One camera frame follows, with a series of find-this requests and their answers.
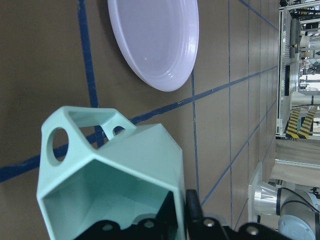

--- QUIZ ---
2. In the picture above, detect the mint green faceted cup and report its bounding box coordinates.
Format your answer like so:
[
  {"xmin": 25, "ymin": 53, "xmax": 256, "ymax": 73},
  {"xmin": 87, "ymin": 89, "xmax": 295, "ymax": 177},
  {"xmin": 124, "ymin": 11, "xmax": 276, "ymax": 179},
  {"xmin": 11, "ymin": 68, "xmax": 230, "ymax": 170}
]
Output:
[{"xmin": 36, "ymin": 106, "xmax": 187, "ymax": 240}]

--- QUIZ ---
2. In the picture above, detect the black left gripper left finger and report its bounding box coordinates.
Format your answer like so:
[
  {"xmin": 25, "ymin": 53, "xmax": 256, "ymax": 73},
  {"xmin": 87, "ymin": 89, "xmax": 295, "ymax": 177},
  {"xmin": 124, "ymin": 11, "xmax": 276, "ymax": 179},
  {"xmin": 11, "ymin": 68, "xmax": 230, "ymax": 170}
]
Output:
[{"xmin": 155, "ymin": 191, "xmax": 178, "ymax": 240}]

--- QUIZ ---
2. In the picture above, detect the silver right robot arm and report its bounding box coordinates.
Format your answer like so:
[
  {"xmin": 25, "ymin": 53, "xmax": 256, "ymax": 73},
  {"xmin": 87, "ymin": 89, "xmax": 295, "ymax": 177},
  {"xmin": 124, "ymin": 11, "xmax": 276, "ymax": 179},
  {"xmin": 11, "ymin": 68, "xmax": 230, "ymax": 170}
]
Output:
[{"xmin": 248, "ymin": 163, "xmax": 320, "ymax": 240}]

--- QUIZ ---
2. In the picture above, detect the lavender round plate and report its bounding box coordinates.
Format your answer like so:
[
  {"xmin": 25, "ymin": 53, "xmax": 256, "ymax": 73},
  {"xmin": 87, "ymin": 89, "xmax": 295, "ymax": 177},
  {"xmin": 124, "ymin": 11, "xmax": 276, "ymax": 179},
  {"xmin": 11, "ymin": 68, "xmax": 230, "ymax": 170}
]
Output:
[{"xmin": 107, "ymin": 0, "xmax": 200, "ymax": 92}]

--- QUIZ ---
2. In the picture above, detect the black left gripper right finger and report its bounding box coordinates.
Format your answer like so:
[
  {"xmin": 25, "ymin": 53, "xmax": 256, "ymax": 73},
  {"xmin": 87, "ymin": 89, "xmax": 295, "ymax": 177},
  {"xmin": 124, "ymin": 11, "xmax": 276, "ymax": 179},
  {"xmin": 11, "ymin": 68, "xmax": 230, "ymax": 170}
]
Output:
[{"xmin": 186, "ymin": 189, "xmax": 204, "ymax": 240}]

